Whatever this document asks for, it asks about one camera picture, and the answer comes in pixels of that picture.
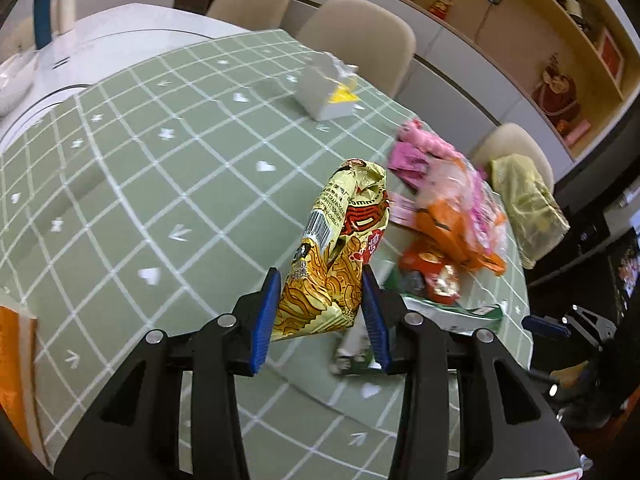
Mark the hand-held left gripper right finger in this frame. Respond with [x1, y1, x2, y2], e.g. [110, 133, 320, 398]
[361, 264, 583, 480]

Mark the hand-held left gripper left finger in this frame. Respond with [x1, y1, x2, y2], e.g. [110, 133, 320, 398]
[54, 267, 283, 480]

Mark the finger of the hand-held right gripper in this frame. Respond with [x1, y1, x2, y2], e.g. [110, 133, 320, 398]
[521, 304, 618, 353]

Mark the yellow noodle packet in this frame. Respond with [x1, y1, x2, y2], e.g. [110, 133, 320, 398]
[272, 158, 390, 343]

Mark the yellow plastic bag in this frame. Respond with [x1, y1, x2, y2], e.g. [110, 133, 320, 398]
[490, 154, 571, 270]

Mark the white crumpled wrapper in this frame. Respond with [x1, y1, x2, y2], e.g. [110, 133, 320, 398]
[329, 320, 373, 376]

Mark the red wrapper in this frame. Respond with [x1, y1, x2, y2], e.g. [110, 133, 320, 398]
[398, 240, 463, 303]

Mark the orange snack packet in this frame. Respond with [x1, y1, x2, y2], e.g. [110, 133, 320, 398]
[415, 157, 507, 277]

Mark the green checked tablecloth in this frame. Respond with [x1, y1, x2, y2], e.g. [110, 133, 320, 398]
[0, 30, 531, 480]

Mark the pink box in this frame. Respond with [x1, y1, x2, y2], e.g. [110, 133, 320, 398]
[562, 120, 592, 143]

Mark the grey box with yellow flap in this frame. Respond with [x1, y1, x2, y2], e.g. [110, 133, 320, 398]
[295, 51, 368, 122]

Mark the large red figurine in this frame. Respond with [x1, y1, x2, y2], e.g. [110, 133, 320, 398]
[531, 52, 578, 116]

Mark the orange tissue pack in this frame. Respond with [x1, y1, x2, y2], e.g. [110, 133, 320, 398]
[0, 287, 48, 461]

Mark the grey sideboard cabinet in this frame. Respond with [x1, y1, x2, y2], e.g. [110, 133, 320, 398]
[272, 0, 576, 163]

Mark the white bowl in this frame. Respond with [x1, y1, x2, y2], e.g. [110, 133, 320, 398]
[0, 52, 41, 116]

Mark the white bottle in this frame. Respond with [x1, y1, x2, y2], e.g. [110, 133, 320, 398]
[56, 0, 78, 35]

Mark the blue box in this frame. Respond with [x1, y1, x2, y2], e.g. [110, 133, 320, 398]
[32, 0, 55, 51]

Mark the wooden wall shelf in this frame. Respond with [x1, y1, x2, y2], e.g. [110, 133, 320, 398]
[492, 0, 640, 161]

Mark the red picture frame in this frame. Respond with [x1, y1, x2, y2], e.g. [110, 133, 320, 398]
[595, 27, 626, 86]

